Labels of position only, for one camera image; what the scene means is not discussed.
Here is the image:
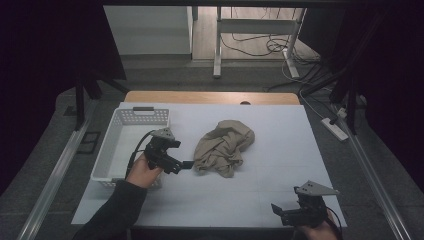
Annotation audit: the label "white cabinet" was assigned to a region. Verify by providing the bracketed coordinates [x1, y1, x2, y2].
[103, 5, 194, 56]

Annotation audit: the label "aluminium rail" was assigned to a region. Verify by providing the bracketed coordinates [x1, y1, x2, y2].
[329, 103, 413, 240]
[16, 99, 99, 240]

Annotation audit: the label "person's right hand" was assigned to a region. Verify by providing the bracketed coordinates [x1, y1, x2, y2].
[299, 209, 338, 240]

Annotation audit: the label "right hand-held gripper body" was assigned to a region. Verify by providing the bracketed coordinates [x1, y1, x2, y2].
[280, 180, 341, 228]

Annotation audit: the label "black floor frame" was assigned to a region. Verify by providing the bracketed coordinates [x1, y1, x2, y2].
[77, 131, 102, 155]

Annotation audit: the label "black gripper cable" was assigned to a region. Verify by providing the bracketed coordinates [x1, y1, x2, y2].
[326, 206, 344, 240]
[124, 130, 156, 180]

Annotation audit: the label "white plastic basket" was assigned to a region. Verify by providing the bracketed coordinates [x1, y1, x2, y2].
[90, 106, 170, 190]

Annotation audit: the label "beige cloth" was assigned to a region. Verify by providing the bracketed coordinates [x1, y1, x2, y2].
[193, 119, 256, 179]

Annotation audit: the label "white floor cable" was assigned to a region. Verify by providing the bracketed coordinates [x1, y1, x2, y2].
[281, 59, 334, 121]

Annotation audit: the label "white foam board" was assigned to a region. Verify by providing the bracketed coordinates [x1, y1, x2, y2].
[71, 102, 348, 229]

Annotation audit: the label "black metal stand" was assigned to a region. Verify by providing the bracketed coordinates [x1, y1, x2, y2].
[301, 63, 360, 136]
[74, 71, 130, 132]

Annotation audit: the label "white desk frame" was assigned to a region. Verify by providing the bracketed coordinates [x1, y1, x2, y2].
[213, 6, 308, 80]

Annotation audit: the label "black floor cables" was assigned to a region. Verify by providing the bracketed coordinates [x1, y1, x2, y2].
[219, 6, 322, 66]

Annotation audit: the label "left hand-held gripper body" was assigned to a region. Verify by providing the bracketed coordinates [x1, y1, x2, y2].
[144, 127, 184, 175]

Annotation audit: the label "person's left hand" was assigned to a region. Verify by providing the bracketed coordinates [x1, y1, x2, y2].
[125, 153, 164, 190]

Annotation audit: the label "white power strip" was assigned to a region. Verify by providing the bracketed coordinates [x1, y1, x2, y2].
[320, 117, 350, 142]

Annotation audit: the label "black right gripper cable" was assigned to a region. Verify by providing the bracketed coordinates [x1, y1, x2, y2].
[326, 206, 344, 240]

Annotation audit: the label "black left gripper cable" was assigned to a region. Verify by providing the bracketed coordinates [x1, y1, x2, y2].
[124, 130, 156, 180]

